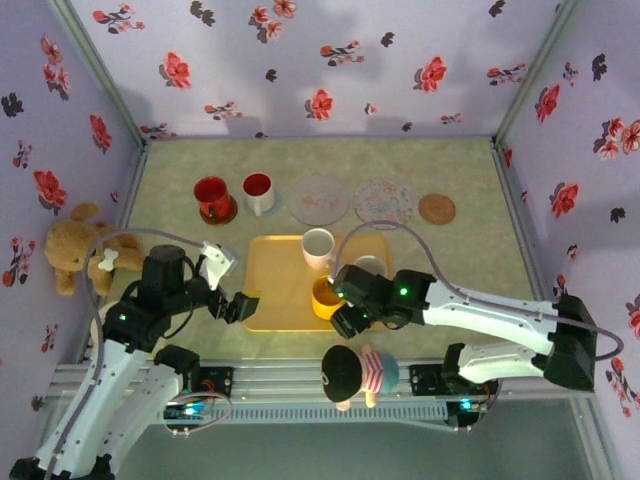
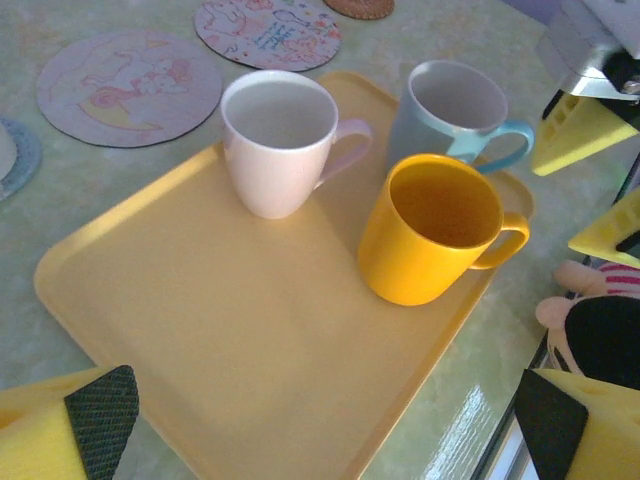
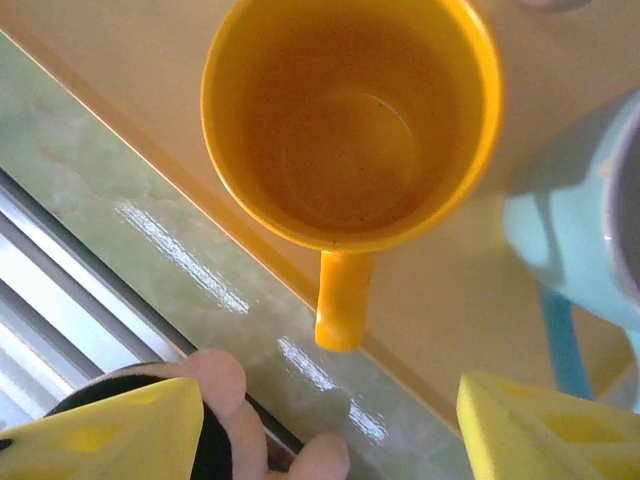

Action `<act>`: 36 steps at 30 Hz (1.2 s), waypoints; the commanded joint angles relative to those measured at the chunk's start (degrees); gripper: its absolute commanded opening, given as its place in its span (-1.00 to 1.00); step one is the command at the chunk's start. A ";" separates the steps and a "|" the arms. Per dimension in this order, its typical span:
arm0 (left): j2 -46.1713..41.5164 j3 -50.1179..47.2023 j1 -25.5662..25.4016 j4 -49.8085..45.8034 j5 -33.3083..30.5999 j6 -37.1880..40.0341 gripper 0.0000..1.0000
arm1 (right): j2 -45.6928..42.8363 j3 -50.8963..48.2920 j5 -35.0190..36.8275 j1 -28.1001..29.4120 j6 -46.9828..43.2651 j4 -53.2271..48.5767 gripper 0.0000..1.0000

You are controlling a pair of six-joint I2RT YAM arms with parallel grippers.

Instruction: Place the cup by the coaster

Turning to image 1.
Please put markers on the aluminium frame rail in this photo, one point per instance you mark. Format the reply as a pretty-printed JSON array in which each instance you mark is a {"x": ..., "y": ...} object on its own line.
[
  {"x": 320, "y": 138},
  {"x": 515, "y": 210}
]

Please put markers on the aluminium corner post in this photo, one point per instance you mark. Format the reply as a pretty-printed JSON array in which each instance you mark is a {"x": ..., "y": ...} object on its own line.
[
  {"x": 535, "y": 75},
  {"x": 100, "y": 75}
]

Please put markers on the round dark red coaster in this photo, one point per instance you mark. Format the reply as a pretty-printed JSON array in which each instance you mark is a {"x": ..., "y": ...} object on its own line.
[{"x": 230, "y": 212}]

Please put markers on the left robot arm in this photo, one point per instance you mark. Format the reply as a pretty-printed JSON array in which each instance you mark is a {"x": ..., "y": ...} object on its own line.
[{"x": 125, "y": 320}]

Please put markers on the brown cork coaster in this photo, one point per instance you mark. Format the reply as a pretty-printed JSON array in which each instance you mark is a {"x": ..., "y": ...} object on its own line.
[{"x": 436, "y": 208}]

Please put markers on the yellow plastic tray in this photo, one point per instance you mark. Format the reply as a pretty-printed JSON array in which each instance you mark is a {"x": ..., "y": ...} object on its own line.
[{"x": 280, "y": 280}]

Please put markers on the brown teddy bear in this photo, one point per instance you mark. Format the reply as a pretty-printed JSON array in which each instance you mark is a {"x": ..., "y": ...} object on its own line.
[{"x": 75, "y": 245}]

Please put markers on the yellow cup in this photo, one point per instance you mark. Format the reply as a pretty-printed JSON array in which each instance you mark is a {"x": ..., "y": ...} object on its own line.
[{"x": 322, "y": 300}]

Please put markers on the round unicorn print coaster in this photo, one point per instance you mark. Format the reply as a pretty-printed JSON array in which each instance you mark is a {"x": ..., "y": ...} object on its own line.
[{"x": 319, "y": 200}]

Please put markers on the white mug with red inside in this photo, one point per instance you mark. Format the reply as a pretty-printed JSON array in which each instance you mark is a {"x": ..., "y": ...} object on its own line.
[{"x": 258, "y": 192}]

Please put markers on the round floral cat print coaster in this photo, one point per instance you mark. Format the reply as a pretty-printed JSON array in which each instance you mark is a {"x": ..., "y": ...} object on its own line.
[{"x": 383, "y": 201}]

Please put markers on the round blue coaster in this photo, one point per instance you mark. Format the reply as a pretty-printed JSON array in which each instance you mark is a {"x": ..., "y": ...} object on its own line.
[{"x": 276, "y": 204}]

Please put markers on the plush doll with black hat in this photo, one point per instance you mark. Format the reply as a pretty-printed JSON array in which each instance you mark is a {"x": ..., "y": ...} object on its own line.
[{"x": 345, "y": 372}]

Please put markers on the light blue mug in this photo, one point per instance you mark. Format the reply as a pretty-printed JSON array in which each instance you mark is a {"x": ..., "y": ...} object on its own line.
[{"x": 371, "y": 264}]

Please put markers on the pale pink mug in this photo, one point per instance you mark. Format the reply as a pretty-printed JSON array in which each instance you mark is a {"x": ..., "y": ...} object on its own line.
[{"x": 318, "y": 247}]

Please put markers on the wide aluminium base rail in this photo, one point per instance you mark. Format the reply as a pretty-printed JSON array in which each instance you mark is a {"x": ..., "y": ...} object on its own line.
[{"x": 290, "y": 380}]

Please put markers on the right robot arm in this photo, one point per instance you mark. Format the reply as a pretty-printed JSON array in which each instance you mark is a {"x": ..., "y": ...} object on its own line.
[{"x": 500, "y": 325}]

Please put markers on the circuit board with light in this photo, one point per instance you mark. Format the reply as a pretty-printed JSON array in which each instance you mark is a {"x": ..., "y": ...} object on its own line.
[
  {"x": 187, "y": 410},
  {"x": 467, "y": 405}
]

